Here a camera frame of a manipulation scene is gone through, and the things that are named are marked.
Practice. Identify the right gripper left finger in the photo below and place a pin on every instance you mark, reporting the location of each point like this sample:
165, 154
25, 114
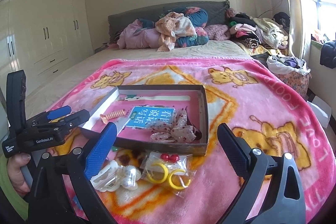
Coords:
49, 201

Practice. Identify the white plastic claw clip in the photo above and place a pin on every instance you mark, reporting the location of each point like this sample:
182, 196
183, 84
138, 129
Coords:
108, 179

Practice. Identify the pearl bead hair accessory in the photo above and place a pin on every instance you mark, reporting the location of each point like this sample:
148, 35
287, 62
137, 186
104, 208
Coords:
128, 176

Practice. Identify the orange spiral hair clip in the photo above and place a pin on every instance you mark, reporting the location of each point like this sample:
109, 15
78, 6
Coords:
112, 115

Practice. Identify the bagged yellow hoop earrings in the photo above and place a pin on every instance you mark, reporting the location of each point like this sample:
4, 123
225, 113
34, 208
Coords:
175, 178

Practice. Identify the red ball earrings card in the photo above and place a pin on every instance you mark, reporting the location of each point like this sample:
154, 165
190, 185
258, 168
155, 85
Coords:
173, 158

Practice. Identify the person's left hand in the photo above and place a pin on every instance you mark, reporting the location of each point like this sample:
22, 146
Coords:
15, 174

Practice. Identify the beige bed sheet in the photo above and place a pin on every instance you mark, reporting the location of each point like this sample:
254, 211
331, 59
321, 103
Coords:
131, 56

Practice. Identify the dark cardboard tray box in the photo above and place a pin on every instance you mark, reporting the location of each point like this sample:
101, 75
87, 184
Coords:
196, 149

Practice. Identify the cream built-in wardrobe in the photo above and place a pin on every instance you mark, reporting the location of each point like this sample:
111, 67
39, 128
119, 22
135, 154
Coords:
42, 37

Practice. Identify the pink bear fleece blanket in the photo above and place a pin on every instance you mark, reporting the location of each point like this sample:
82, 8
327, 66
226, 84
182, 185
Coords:
240, 92

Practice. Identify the floral laundry basket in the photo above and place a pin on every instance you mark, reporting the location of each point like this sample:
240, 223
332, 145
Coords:
291, 71

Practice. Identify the pink quilted garment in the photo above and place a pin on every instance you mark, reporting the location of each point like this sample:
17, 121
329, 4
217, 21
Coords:
138, 35

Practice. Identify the dark clothes on windowsill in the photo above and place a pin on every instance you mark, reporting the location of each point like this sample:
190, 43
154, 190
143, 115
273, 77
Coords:
328, 55

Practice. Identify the orange floral cloth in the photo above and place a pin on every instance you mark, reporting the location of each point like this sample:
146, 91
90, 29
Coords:
171, 27

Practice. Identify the pile of clothes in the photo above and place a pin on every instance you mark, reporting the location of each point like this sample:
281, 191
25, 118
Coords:
253, 32

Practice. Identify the dark blue floral pillow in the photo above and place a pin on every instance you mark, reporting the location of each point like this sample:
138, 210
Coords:
198, 18

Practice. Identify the dark green headboard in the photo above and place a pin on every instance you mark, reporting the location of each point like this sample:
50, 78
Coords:
216, 14

